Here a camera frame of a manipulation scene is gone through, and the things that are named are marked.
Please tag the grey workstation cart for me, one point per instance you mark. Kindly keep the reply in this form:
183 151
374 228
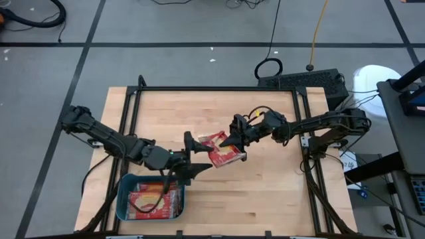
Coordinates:
398 142

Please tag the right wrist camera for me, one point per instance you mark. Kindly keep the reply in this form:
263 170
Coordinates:
239 122

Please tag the black caster wheel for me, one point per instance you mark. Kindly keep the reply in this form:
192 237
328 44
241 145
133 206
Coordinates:
389 228

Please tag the white paper sheet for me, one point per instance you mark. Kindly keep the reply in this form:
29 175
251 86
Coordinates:
348 162

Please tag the black aluminium table frame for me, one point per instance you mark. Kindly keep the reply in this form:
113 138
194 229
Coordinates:
216 89

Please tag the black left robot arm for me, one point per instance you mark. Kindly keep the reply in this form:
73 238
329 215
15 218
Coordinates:
106 136

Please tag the blue tag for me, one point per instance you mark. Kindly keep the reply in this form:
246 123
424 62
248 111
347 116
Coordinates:
363 192

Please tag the black monitor pole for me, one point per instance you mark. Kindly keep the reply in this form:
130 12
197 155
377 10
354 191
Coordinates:
410 75

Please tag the teal plastic basket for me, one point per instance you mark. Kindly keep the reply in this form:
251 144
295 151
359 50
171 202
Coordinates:
122 199

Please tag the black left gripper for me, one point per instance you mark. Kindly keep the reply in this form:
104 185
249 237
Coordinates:
169 161

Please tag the black keyboard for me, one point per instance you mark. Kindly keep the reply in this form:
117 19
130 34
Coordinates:
419 196

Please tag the black cart base beam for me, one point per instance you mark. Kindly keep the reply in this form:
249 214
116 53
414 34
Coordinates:
375 167

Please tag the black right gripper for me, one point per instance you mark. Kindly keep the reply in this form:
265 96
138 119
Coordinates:
259 127

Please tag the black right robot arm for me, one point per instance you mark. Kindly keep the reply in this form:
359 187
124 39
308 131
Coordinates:
318 124

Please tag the white round stool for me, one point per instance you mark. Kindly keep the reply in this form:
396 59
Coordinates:
372 83

